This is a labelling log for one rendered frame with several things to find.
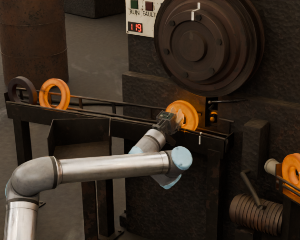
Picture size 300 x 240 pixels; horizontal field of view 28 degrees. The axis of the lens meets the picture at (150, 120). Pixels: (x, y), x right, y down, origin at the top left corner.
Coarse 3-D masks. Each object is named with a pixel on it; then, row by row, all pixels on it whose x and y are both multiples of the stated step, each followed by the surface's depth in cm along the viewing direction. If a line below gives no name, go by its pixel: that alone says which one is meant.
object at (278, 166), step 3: (282, 162) 228; (276, 165) 226; (279, 165) 227; (276, 168) 227; (279, 168) 227; (276, 171) 227; (279, 171) 228; (276, 174) 228; (279, 174) 228; (282, 177) 229; (276, 183) 229; (276, 186) 229
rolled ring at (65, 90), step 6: (48, 84) 306; (54, 84) 304; (60, 84) 302; (66, 84) 303; (42, 90) 308; (48, 90) 310; (60, 90) 302; (66, 90) 301; (42, 96) 308; (66, 96) 300; (42, 102) 308; (48, 102) 310; (60, 102) 302; (66, 102) 301; (60, 108) 302; (66, 108) 303
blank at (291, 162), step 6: (288, 156) 222; (294, 156) 218; (288, 162) 223; (294, 162) 219; (282, 168) 227; (288, 168) 223; (294, 168) 224; (282, 174) 228; (288, 174) 224; (294, 174) 225; (288, 180) 225; (294, 180) 223
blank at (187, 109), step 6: (174, 102) 261; (180, 102) 260; (186, 102) 260; (168, 108) 264; (174, 108) 262; (180, 108) 260; (186, 108) 259; (192, 108) 259; (186, 114) 260; (192, 114) 258; (186, 120) 261; (192, 120) 259; (198, 120) 261; (186, 126) 262; (192, 126) 260
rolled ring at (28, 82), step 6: (18, 78) 310; (24, 78) 311; (12, 84) 314; (24, 84) 309; (30, 84) 309; (12, 90) 317; (30, 90) 308; (12, 96) 318; (30, 96) 310; (36, 96) 311; (30, 102) 311; (36, 102) 313
